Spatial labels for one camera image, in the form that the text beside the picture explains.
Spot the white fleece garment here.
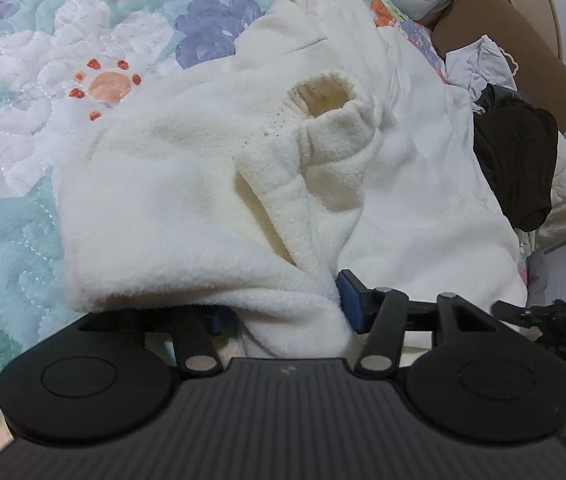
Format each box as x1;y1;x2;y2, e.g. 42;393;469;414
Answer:
58;0;527;359

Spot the white crumpled cloth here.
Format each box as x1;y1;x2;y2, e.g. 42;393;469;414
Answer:
444;35;519;102

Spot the floral quilted bedspread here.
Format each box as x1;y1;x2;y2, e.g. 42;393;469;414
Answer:
0;0;452;468

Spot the black garment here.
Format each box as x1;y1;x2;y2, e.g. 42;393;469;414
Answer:
474;84;558;232

